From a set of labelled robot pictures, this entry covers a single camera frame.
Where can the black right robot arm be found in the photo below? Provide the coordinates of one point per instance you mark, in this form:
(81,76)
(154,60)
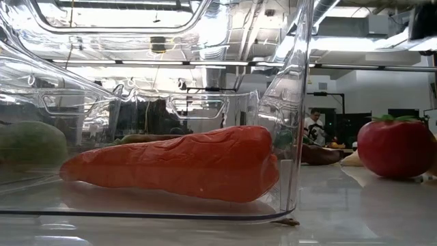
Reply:
(425,20)

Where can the red tomato with green leaves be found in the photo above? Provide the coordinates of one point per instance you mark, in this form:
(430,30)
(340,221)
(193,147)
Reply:
(396,150)

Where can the olive green elongated vegetable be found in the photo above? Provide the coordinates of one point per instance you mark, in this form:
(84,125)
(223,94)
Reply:
(147,138)

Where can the small black monitor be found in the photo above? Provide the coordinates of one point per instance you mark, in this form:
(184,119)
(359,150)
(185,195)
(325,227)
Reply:
(403,112)

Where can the person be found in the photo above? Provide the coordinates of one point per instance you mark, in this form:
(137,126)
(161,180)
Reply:
(312,124)

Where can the brown potato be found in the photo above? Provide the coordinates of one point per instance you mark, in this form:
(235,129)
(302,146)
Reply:
(321,155)

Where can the white garlic bulb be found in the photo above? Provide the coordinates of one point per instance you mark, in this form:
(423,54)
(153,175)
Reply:
(353,160)

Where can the black metal frame stand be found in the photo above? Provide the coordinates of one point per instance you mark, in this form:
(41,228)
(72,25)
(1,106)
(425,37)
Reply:
(324,93)

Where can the silver ceiling duct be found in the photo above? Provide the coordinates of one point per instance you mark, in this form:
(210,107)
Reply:
(324,10)

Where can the pale green round fruit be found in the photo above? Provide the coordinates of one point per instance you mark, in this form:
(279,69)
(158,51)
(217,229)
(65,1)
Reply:
(30,143)

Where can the dark green vegetable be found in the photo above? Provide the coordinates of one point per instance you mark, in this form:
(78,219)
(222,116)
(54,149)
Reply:
(284,139)

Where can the orange carrot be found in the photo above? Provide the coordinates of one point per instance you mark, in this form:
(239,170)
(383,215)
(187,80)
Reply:
(170,164)

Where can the large black screen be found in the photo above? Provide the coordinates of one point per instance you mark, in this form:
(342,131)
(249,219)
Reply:
(351,126)

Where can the small brown debris scrap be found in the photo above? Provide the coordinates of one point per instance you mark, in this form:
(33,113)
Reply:
(286,222)

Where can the large clear plastic bin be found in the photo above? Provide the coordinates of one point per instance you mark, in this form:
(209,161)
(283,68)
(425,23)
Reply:
(266,208)

